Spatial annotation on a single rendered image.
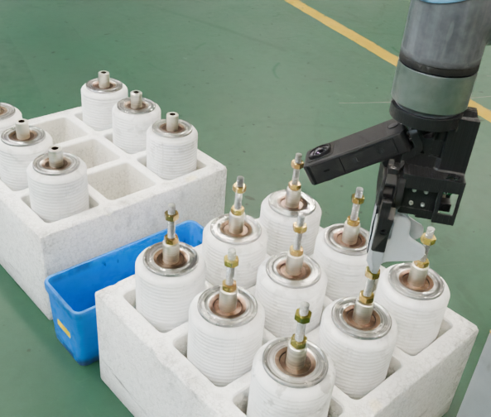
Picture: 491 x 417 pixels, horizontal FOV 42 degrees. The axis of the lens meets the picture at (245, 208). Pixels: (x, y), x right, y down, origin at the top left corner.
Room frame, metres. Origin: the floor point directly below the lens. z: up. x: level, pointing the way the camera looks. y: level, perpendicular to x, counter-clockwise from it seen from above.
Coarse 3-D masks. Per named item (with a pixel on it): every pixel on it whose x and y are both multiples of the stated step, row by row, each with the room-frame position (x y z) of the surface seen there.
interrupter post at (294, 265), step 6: (288, 252) 0.68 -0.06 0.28; (288, 258) 0.68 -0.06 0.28; (294, 258) 0.67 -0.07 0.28; (300, 258) 0.67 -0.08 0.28; (288, 264) 0.67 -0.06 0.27; (294, 264) 0.67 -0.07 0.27; (300, 264) 0.67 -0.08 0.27; (288, 270) 0.67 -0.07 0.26; (294, 270) 0.67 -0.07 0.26; (300, 270) 0.67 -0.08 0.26
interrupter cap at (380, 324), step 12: (348, 300) 0.63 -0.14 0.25; (336, 312) 0.60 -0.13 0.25; (348, 312) 0.61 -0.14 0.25; (372, 312) 0.61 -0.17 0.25; (384, 312) 0.61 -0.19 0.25; (336, 324) 0.58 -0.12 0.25; (348, 324) 0.58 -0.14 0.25; (360, 324) 0.59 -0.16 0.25; (372, 324) 0.59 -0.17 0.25; (384, 324) 0.59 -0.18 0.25; (360, 336) 0.56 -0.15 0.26; (372, 336) 0.56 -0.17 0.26
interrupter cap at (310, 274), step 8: (272, 256) 0.70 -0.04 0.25; (280, 256) 0.71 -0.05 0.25; (304, 256) 0.71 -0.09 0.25; (272, 264) 0.69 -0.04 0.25; (280, 264) 0.69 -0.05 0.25; (304, 264) 0.70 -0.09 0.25; (312, 264) 0.70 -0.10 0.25; (272, 272) 0.67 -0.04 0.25; (280, 272) 0.67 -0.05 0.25; (304, 272) 0.68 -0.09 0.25; (312, 272) 0.68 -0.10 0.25; (320, 272) 0.68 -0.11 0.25; (272, 280) 0.66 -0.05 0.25; (280, 280) 0.65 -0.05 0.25; (288, 280) 0.66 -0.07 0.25; (296, 280) 0.66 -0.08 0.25; (304, 280) 0.66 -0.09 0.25; (312, 280) 0.66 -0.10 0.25; (296, 288) 0.64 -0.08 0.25; (304, 288) 0.65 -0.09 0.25
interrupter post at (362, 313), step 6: (354, 306) 0.60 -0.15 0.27; (360, 306) 0.59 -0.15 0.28; (366, 306) 0.59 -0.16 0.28; (372, 306) 0.59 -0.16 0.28; (354, 312) 0.60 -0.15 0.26; (360, 312) 0.59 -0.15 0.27; (366, 312) 0.59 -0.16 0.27; (354, 318) 0.59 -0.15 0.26; (360, 318) 0.59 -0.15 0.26; (366, 318) 0.59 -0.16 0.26
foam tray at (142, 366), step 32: (128, 288) 0.70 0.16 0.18; (128, 320) 0.63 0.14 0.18; (320, 320) 0.70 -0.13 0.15; (448, 320) 0.69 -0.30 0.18; (128, 352) 0.62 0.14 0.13; (160, 352) 0.58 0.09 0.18; (448, 352) 0.63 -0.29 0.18; (128, 384) 0.62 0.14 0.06; (160, 384) 0.57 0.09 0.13; (192, 384) 0.53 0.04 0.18; (384, 384) 0.56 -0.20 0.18; (416, 384) 0.57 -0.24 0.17; (448, 384) 0.65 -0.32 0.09; (160, 416) 0.57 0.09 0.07; (192, 416) 0.52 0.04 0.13; (224, 416) 0.49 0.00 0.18; (352, 416) 0.50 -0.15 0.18; (384, 416) 0.53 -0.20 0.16; (416, 416) 0.60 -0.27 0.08
